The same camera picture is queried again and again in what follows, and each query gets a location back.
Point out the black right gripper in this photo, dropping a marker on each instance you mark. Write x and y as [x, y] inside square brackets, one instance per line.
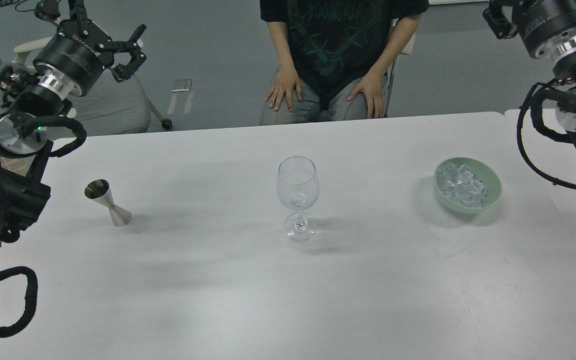
[537, 21]

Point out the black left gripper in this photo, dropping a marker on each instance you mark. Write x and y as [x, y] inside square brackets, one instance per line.
[83, 58]

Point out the steel double jigger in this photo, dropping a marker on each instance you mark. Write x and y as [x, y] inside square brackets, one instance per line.
[99, 191]

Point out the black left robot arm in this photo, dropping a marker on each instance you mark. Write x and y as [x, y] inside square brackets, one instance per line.
[35, 124]

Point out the pile of ice cubes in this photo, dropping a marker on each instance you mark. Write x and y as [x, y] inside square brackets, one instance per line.
[460, 185]

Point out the clear wine glass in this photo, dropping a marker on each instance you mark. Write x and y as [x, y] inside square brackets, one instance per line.
[298, 188]

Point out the person's left hand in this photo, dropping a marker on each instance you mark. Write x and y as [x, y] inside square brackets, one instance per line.
[367, 99]

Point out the person's right hand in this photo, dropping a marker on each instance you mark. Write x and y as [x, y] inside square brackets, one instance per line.
[286, 89]

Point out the grey office chair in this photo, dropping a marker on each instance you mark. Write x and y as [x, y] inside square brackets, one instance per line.
[110, 108]

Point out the silver floor plate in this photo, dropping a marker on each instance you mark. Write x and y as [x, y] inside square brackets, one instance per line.
[182, 85]

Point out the green bowl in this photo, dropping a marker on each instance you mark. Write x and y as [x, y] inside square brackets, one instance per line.
[486, 175]

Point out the person in black shirt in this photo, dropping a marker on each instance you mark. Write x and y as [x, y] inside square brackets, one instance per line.
[332, 44]

